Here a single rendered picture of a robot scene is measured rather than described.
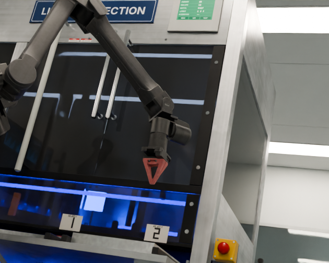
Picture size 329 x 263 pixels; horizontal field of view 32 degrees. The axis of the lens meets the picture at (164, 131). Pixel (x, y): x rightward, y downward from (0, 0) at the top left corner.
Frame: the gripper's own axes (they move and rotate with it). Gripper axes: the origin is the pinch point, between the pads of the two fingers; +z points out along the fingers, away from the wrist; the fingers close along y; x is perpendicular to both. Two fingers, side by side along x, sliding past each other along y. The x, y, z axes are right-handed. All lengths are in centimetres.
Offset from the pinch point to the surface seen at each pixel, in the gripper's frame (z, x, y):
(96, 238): 18.2, 14.6, -0.7
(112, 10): -88, 44, 39
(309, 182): -154, -7, 502
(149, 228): 6.8, 12.3, 36.9
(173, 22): -80, 15, 38
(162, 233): 8.1, 7.0, 36.9
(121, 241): 18.5, 6.6, -0.7
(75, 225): 8, 41, 37
